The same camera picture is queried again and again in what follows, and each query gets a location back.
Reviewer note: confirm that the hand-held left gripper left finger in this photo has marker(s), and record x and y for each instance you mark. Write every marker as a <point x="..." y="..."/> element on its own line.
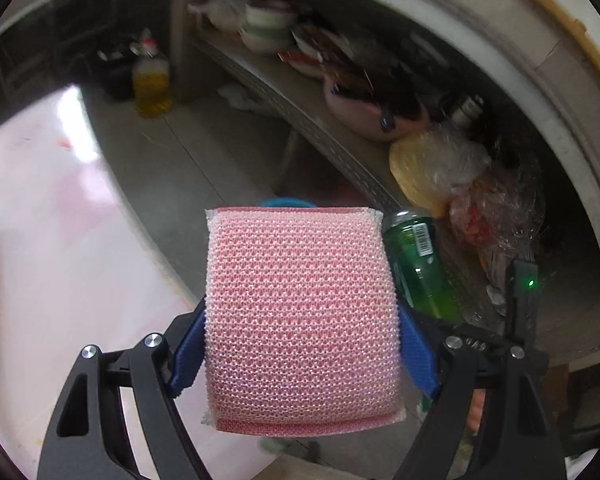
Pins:
<point x="190" y="355"/>

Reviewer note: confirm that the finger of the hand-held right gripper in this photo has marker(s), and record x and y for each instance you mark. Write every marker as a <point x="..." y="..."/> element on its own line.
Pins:
<point x="480" y="331"/>

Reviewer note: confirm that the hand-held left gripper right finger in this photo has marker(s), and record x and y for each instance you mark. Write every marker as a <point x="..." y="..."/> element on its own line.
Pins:
<point x="420" y="360"/>

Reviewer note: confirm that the green bottle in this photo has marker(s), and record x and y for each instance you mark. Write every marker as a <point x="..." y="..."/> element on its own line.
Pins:
<point x="420" y="270"/>

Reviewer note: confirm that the pink mesh sponge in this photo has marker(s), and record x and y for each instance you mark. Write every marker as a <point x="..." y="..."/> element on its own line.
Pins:
<point x="300" y="310"/>

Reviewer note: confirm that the blue plastic basket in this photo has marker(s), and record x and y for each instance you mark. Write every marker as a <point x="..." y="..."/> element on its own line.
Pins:
<point x="287" y="203"/>

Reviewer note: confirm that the clear bag with red contents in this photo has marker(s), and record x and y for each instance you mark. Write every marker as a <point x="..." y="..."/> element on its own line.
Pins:
<point x="485" y="215"/>

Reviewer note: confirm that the clear bag with yellow contents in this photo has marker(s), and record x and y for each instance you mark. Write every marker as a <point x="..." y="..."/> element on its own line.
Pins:
<point x="420" y="170"/>

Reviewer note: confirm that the pink printed tablecloth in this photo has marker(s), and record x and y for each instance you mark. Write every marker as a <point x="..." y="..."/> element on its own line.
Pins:
<point x="55" y="235"/>

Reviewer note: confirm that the glass bottle with metal cap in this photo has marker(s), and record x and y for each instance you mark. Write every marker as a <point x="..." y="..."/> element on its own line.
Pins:
<point x="467" y="110"/>

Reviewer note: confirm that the perforated metal shelf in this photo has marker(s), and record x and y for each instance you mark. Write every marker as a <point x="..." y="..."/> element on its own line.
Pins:
<point x="340" y="145"/>

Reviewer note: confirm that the pink basin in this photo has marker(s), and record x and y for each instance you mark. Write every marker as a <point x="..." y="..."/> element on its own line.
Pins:
<point x="360" y="120"/>

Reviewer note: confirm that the crumpled white paper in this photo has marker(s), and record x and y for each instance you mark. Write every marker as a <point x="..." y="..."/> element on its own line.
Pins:
<point x="242" y="97"/>

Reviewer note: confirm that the cooking oil bottle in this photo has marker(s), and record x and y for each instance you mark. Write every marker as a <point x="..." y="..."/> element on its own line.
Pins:
<point x="152" y="85"/>

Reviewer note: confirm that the dark kitchenware pile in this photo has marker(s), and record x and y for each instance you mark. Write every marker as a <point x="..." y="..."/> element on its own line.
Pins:
<point x="360" y="70"/>

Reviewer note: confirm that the dark bin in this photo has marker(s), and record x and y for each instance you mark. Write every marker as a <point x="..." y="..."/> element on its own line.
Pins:
<point x="115" y="75"/>

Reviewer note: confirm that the concrete counter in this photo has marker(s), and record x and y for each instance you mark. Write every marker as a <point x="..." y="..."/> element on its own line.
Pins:
<point x="430" y="15"/>

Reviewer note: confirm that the plain white bowl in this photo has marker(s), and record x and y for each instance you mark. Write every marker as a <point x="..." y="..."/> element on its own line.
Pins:
<point x="260" y="45"/>

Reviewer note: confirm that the white green bowl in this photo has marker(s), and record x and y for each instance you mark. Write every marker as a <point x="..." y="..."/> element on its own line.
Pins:
<point x="267" y="29"/>

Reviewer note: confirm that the thin white shelf bag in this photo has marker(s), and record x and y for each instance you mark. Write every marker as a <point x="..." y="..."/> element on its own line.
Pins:
<point x="220" y="12"/>

